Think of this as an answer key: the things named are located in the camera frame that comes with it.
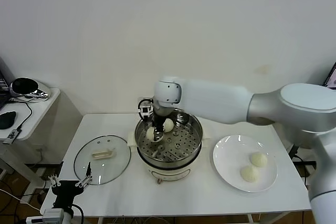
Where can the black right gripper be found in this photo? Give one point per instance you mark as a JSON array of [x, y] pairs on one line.
[[160, 119]]

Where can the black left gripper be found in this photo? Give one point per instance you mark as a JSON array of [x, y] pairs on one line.
[[65, 190]]

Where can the white steamed baozi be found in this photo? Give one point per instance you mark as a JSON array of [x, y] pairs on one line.
[[169, 125], [250, 173], [150, 134], [258, 159]]

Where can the round glass pot lid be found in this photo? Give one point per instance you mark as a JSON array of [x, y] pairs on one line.
[[86, 155]]

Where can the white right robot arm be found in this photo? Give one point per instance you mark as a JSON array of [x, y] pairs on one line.
[[223, 103]]

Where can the perforated steel steamer basket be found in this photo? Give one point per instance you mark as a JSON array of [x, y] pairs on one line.
[[140, 130]]

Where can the steel steamer pot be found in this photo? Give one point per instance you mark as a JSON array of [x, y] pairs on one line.
[[168, 174]]

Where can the white side table with mouse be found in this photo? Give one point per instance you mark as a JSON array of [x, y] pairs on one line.
[[39, 113]]

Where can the grey usb hub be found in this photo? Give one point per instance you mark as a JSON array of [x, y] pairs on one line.
[[10, 137]]

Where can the white round plate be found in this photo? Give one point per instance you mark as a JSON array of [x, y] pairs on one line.
[[223, 176]]

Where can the black computer mouse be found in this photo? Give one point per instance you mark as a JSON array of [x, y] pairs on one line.
[[7, 120]]

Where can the laptop beside chrome device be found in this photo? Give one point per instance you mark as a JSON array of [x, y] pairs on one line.
[[2, 82]]

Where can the grey laptop with lit screen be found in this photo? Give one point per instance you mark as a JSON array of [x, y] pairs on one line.
[[333, 77]]

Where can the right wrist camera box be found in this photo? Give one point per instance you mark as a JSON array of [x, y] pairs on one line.
[[145, 110]]

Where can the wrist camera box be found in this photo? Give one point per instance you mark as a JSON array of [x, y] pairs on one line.
[[53, 214], [145, 110]]

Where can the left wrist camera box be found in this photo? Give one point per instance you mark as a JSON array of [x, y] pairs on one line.
[[53, 214]]

